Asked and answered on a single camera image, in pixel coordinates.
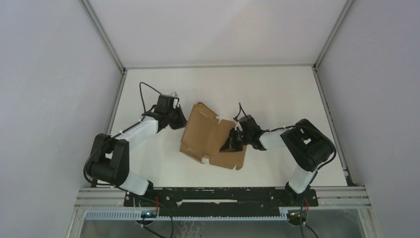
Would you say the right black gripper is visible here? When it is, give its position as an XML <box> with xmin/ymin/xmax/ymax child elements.
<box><xmin>220</xmin><ymin>128</ymin><xmax>252</xmax><ymax>153</ymax></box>

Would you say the green circuit board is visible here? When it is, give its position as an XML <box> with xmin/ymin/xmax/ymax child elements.
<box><xmin>141</xmin><ymin>211</ymin><xmax>158</xmax><ymax>219</ymax></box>
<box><xmin>287</xmin><ymin>211</ymin><xmax>308</xmax><ymax>220</ymax></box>

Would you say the aluminium frame rail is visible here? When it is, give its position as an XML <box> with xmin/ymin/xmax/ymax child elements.
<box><xmin>313</xmin><ymin>186</ymin><xmax>371</xmax><ymax>210</ymax></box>

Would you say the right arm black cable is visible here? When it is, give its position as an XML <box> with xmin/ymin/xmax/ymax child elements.
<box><xmin>233</xmin><ymin>103</ymin><xmax>337</xmax><ymax>172</ymax></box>

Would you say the left green circuit board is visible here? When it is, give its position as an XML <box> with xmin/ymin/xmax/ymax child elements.
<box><xmin>141</xmin><ymin>211</ymin><xmax>158</xmax><ymax>219</ymax></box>

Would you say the white slotted cable duct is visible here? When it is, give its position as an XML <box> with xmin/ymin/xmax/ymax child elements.
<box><xmin>85</xmin><ymin>210</ymin><xmax>289</xmax><ymax>221</ymax></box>

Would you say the right green circuit board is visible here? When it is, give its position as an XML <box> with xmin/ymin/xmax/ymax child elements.
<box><xmin>287</xmin><ymin>211</ymin><xmax>308</xmax><ymax>220</ymax></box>

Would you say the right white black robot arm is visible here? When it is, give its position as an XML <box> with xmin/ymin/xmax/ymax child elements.
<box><xmin>220</xmin><ymin>115</ymin><xmax>337</xmax><ymax>206</ymax></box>

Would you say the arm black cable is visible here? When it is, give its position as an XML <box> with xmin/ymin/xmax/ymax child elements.
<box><xmin>233</xmin><ymin>103</ymin><xmax>337</xmax><ymax>172</ymax></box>
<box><xmin>82</xmin><ymin>82</ymin><xmax>163</xmax><ymax>188</ymax></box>

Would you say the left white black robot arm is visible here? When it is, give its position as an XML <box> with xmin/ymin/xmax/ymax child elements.
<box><xmin>83</xmin><ymin>92</ymin><xmax>187</xmax><ymax>207</ymax></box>

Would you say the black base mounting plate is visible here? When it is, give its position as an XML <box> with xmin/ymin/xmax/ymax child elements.
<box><xmin>123</xmin><ymin>187</ymin><xmax>318</xmax><ymax>218</ymax></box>

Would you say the brown cardboard box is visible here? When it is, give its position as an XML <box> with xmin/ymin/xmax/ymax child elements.
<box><xmin>179</xmin><ymin>102</ymin><xmax>246</xmax><ymax>170</ymax></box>

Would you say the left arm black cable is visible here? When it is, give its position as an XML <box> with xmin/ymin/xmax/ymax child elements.
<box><xmin>82</xmin><ymin>82</ymin><xmax>163</xmax><ymax>188</ymax></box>

